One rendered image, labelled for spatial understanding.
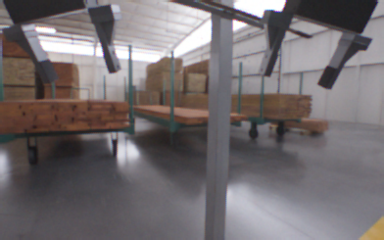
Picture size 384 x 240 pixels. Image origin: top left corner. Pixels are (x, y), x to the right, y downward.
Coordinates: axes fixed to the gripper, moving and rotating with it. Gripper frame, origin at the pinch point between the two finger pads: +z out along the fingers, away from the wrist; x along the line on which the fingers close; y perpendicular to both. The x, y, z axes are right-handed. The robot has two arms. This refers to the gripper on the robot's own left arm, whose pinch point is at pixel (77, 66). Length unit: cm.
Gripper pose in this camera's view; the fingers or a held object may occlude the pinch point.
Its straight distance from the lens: 40.6
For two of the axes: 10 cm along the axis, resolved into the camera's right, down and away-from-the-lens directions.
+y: 0.5, -4.9, 8.7
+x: -9.9, 1.0, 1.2
